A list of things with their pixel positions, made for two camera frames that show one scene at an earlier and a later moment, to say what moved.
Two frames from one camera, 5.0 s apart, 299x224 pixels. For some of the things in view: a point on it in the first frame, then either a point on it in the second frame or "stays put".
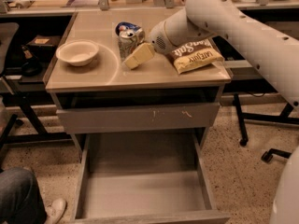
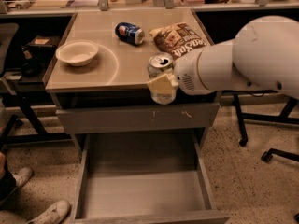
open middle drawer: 144,178 stays put
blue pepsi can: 139,32 stays put
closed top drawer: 139,118 stays put
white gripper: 158,38 -> 187,74
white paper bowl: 79,53 stays put
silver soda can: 127,43 -> 160,64
